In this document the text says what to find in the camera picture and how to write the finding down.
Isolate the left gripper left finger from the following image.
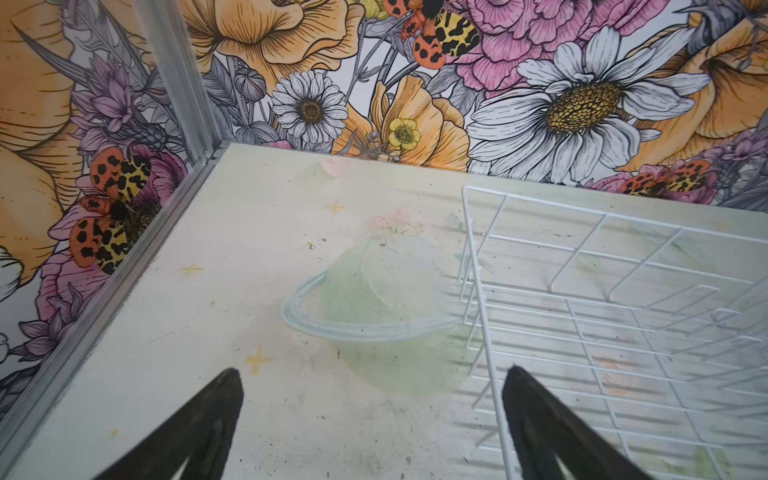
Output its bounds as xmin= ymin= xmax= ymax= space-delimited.
xmin=97 ymin=368 xmax=244 ymax=479

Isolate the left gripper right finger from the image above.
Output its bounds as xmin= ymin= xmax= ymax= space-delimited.
xmin=502 ymin=366 xmax=649 ymax=480

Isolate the white wire dish rack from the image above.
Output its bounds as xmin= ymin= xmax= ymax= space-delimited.
xmin=457 ymin=186 xmax=767 ymax=479

